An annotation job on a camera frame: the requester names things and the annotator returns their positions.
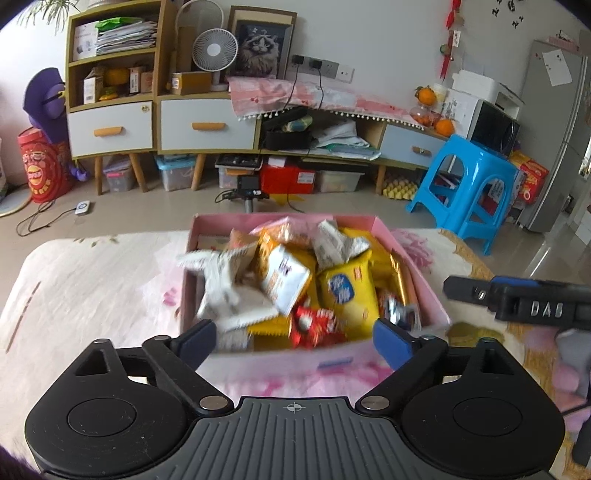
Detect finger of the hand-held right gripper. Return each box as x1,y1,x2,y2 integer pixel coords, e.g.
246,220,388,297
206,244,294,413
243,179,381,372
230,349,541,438
490,275,539,288
442,275,499,309

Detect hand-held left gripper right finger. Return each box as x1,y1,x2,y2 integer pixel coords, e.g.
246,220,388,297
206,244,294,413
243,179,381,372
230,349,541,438
355,318,515,414

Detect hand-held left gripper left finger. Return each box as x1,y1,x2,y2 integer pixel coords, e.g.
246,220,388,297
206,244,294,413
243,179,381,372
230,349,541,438
74,318,234,414

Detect blue white candy packet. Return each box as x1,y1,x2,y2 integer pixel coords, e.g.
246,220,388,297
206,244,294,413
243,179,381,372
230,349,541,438
383,296,422,330

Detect pink cardboard box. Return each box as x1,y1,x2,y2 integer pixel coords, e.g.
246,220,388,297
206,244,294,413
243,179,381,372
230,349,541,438
178,212,452,386

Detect white triangular snack packet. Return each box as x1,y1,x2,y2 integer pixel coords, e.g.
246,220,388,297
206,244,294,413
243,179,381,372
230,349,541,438
196,272,280,332

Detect golden orange long packet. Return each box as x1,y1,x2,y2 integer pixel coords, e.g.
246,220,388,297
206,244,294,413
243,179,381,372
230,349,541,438
389,255,420,309

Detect yellow chip packet blue label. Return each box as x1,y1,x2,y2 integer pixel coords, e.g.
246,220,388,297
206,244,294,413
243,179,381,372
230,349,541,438
318,261,376,341

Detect red snack packet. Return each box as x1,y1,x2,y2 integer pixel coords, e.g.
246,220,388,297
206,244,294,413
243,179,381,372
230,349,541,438
290,306,348,350

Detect orange white snack packet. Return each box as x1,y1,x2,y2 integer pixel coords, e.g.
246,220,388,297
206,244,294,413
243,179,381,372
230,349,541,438
257,233,315,315

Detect white packet green print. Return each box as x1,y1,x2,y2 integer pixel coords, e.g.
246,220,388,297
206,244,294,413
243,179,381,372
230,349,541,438
314,220,373,269

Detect pink snack packet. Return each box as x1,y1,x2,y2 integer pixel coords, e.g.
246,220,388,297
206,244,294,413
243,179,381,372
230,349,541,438
250,218,320,246

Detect blue plastic stool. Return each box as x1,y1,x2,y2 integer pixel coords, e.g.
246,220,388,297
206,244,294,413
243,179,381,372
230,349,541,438
405,134,528,256

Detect red yellow snack carton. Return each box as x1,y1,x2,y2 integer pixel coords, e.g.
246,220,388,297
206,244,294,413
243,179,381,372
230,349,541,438
509,150,551,205

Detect yellow egg tray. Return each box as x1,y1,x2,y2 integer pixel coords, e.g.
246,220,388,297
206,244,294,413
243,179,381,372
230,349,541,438
381,176,419,202

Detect silver refrigerator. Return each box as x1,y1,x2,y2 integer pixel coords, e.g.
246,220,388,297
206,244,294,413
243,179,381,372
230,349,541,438
516,39,591,234

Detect black microwave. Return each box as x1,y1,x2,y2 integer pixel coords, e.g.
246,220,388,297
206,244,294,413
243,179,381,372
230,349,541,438
468,99,522,156

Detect black tripod device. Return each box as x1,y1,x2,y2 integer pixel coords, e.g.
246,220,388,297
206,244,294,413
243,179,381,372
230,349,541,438
213,174,271,214

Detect clear storage bin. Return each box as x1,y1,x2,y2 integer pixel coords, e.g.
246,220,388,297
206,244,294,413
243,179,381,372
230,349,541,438
316,169,366,195

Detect clear storage box blue lid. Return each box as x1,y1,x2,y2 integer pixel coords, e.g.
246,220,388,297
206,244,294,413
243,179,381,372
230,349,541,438
154,154,198,193

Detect box with black keyboard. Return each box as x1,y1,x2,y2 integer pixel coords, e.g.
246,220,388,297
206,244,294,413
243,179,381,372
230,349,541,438
213,154,262,190

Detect pile of papers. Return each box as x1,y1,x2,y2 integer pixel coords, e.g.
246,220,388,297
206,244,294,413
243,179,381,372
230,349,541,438
309,120,384,161

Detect wooden drawer cabinet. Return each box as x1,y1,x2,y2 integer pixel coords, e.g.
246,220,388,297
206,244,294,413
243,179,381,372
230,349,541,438
154,90,263,191

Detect pink floral cloth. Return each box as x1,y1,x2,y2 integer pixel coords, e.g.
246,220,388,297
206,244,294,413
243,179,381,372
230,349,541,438
228,76,429,131

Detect black bag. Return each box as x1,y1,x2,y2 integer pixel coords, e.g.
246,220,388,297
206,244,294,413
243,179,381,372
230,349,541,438
260,107,315,151

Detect red cylinder drum box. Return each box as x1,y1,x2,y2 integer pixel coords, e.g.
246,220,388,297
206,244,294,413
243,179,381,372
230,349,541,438
17,128,78,205

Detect tall wooden shelf cabinet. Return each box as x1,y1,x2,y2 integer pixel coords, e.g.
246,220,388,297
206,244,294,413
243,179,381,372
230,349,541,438
65,0,161,195

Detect white round fan base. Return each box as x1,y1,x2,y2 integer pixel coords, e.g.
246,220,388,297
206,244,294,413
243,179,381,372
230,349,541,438
0,181,33,219

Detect brown cardboard box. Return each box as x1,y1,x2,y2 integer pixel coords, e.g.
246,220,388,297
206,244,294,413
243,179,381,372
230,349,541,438
170,71,214,96

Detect small white carton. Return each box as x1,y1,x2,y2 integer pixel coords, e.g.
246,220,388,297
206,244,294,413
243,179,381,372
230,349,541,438
82,75,105,105

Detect purple plush toy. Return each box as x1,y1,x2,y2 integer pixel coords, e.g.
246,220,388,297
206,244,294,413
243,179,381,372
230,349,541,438
22,67,89,183

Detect white desk fan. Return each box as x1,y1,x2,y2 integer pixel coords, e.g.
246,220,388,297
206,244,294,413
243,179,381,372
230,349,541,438
191,28,240,92

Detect framed cat picture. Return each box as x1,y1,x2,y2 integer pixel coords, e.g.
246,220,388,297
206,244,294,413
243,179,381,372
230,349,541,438
226,6,297,80

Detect stack of documents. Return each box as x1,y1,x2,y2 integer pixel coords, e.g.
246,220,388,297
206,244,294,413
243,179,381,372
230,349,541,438
95,17,159,57

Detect black floor cable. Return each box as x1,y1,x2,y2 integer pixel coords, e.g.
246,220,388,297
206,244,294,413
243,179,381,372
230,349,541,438
15,203,78,237

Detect red wall ornament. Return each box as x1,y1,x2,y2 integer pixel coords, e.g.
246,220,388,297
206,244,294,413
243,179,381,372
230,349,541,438
438,0,463,80

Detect wall power outlets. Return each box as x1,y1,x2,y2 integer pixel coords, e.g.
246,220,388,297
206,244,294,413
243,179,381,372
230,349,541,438
290,54,356,85

